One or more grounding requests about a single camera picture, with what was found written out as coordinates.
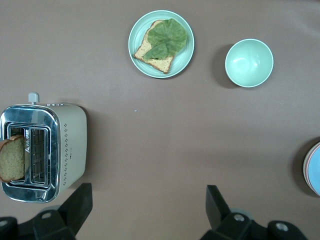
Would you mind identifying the brown toast slice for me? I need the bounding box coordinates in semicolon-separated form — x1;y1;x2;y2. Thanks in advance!
0;134;26;183

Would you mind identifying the blue plate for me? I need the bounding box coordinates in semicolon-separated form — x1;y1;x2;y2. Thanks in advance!
307;146;320;195

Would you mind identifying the green plate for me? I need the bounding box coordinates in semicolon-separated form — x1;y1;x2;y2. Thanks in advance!
128;9;195;79

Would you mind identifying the green lettuce leaf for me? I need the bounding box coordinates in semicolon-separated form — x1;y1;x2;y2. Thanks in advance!
142;18;188;61

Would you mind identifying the beige chrome toaster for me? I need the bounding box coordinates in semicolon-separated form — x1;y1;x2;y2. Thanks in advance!
0;92;88;204

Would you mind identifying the bread slice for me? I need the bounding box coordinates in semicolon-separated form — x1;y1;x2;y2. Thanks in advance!
132;19;175;75

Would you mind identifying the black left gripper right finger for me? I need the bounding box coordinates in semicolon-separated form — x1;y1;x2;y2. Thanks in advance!
199;184;266;240

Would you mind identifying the beige plate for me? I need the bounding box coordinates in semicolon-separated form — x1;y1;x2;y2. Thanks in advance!
302;141;320;198

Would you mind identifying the green bowl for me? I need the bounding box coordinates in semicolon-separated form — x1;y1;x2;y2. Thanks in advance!
224;38;274;88

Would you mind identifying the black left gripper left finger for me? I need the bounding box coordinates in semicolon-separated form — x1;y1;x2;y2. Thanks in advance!
32;183;93;240

